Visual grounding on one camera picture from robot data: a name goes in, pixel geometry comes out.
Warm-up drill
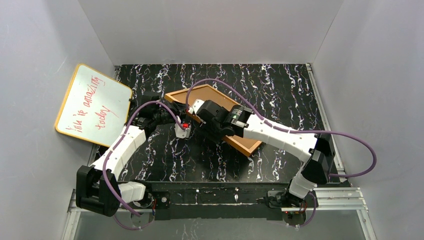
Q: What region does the wooden picture frame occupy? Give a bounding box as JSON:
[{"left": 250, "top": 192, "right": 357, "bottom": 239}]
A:
[{"left": 164, "top": 83, "right": 264, "bottom": 158}]

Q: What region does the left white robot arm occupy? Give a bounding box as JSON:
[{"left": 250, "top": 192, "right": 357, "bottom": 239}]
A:
[{"left": 75, "top": 96, "right": 191, "bottom": 217}]

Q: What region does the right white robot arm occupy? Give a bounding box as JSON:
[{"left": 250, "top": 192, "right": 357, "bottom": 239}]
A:
[{"left": 191, "top": 100, "right": 335, "bottom": 207}]

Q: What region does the whiteboard with red writing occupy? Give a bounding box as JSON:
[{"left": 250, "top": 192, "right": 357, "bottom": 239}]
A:
[{"left": 55, "top": 64, "right": 133, "bottom": 147}]

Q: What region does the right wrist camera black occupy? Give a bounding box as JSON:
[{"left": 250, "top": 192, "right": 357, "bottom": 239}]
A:
[{"left": 190, "top": 99, "right": 229, "bottom": 123}]

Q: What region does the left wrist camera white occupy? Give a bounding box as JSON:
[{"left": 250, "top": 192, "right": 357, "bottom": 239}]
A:
[{"left": 174, "top": 123, "right": 192, "bottom": 139}]

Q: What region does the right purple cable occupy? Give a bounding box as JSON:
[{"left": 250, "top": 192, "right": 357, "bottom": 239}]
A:
[{"left": 185, "top": 78, "right": 378, "bottom": 229}]

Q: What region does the aluminium rail base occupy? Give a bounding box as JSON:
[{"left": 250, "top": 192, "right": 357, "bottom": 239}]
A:
[{"left": 62, "top": 184, "right": 376, "bottom": 240}]

